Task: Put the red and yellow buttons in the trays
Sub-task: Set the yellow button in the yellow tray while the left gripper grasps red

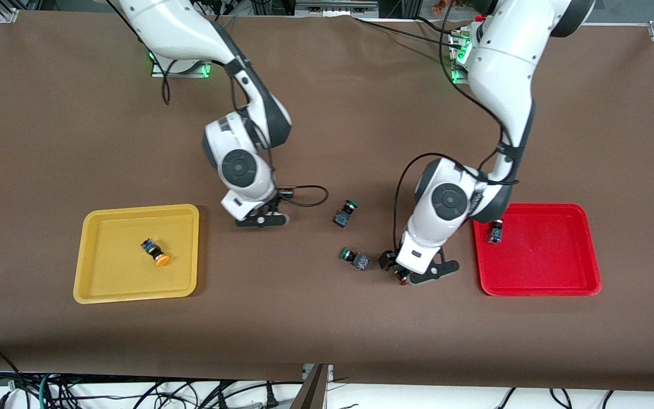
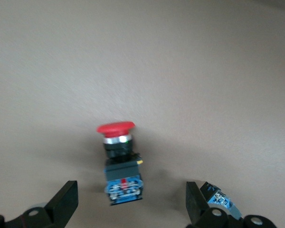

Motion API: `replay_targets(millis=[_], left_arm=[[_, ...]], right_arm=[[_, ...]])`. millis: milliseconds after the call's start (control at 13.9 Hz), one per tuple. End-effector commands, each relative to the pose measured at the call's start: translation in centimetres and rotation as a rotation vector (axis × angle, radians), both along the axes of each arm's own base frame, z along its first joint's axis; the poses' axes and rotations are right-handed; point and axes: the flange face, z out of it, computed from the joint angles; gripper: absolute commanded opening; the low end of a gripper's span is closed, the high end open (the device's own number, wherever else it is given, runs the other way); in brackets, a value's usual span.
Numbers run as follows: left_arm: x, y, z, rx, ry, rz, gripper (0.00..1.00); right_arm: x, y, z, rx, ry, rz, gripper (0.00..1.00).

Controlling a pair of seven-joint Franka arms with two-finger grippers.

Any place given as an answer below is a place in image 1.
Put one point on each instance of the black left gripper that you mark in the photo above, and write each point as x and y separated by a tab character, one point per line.
386	260

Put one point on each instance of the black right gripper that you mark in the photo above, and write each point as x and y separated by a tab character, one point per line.
279	198

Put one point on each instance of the red push button switch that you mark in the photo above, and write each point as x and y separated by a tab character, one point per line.
495	234
403	279

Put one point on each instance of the yellow push button switch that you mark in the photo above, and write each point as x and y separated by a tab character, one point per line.
154	250

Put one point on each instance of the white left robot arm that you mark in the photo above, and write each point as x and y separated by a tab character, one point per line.
503	74

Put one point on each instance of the brown table cover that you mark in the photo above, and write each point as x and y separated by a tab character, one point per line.
327	329

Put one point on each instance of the red plastic tray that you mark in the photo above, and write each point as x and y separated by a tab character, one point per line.
548	261

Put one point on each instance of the yellow plastic tray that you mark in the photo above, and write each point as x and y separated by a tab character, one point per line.
111	267

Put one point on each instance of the black power plug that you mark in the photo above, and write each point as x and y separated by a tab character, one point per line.
271	397

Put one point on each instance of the green push button switch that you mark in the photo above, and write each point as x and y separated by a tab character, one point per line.
358	260
343	216

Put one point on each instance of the dark support post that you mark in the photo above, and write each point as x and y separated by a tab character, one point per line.
311	392

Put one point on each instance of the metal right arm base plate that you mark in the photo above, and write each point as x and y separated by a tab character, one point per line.
191	71

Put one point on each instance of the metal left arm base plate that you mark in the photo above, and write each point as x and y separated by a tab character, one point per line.
458	76

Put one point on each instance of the grey metal frame rail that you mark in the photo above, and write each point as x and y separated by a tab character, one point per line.
335	7

